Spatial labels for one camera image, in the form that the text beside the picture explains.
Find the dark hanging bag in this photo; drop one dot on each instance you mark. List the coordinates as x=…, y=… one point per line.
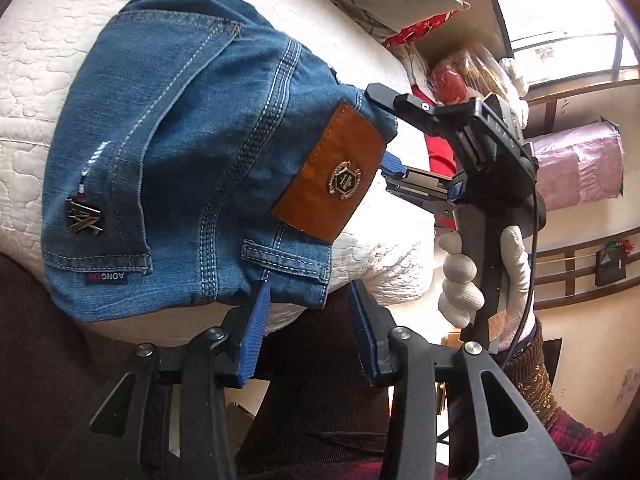
x=612, y=265

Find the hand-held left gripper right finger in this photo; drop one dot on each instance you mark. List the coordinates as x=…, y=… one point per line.
x=365, y=330

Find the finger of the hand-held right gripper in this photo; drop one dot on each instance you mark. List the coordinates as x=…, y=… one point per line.
x=420, y=185
x=425, y=112

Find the doll in plastic bag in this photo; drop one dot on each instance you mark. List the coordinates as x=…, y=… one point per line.
x=450, y=80

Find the person's leg in brown trousers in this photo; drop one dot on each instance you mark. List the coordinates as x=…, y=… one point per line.
x=45, y=370

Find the white quilted mattress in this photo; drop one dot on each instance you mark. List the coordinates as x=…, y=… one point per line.
x=45, y=35

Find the person's right forearm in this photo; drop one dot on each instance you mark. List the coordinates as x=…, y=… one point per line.
x=535, y=385

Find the red satin cloth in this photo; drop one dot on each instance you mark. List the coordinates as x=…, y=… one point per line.
x=440, y=155

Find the red patterned bolster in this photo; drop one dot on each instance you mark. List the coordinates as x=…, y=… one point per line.
x=415, y=30

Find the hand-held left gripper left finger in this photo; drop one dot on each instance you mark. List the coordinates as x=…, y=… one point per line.
x=252, y=335

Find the window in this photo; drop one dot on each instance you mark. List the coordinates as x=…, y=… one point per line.
x=550, y=5

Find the person's right hand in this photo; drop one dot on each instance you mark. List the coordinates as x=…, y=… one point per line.
x=460, y=285

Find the wooden wall rack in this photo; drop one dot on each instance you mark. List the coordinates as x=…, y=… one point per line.
x=575, y=251

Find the blue denim pants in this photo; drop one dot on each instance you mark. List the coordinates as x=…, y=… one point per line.
x=175, y=135

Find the pink wrapped roll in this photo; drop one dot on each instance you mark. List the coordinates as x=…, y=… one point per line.
x=575, y=165

